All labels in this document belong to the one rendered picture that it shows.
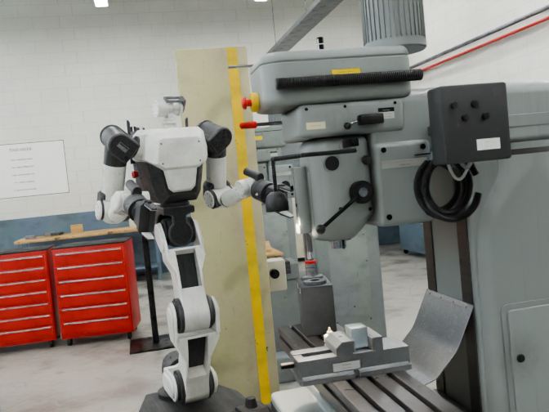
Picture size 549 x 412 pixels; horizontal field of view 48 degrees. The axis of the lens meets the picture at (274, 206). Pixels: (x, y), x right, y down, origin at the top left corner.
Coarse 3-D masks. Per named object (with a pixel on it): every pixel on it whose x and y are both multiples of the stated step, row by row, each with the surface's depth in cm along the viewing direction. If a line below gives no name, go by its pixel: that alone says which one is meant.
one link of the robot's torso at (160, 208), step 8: (160, 208) 251; (168, 208) 248; (176, 208) 249; (184, 208) 250; (192, 208) 251; (160, 216) 264; (168, 216) 263; (176, 216) 249; (184, 216) 250; (176, 224) 249; (184, 224) 251; (168, 232) 249; (176, 232) 250; (184, 232) 251; (192, 232) 252; (176, 240) 250; (184, 240) 251
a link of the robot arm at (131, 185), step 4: (128, 180) 224; (132, 180) 225; (128, 184) 222; (132, 184) 220; (136, 184) 221; (128, 188) 221; (132, 188) 217; (136, 188) 217; (140, 188) 218; (124, 192) 221; (128, 192) 222; (132, 192) 217; (136, 192) 218; (140, 192) 218; (144, 192) 225; (148, 192) 226; (124, 196) 219; (128, 196) 217; (132, 196) 216; (144, 196) 218; (148, 196) 224; (124, 200) 217; (124, 204) 216; (124, 208) 216
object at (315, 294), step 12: (324, 276) 250; (300, 288) 236; (312, 288) 231; (324, 288) 231; (300, 300) 243; (312, 300) 231; (324, 300) 232; (300, 312) 250; (312, 312) 232; (324, 312) 232; (312, 324) 232; (324, 324) 232; (336, 324) 233
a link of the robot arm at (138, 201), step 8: (128, 200) 215; (136, 200) 212; (144, 200) 206; (128, 208) 212; (136, 208) 210; (144, 208) 206; (128, 216) 214; (136, 216) 210; (144, 216) 207; (152, 216) 208; (136, 224) 209; (144, 224) 208; (152, 224) 209
